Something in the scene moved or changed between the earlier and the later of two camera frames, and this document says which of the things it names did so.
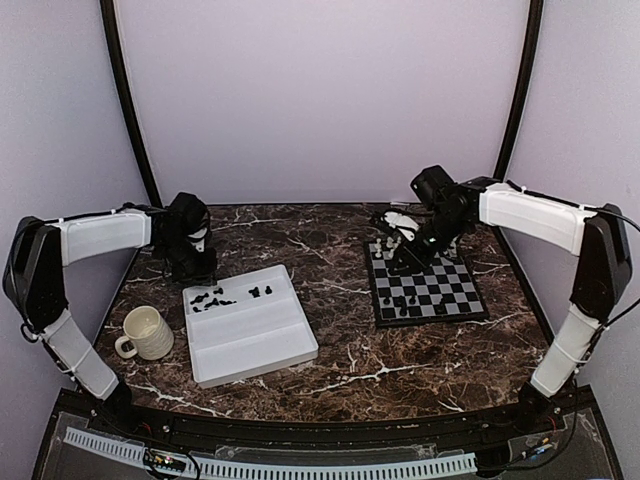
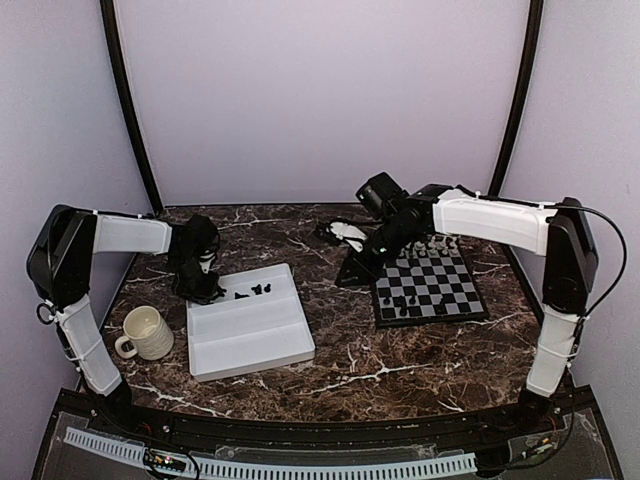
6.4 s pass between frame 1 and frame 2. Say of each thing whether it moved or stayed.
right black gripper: moved
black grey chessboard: stayed
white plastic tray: stayed
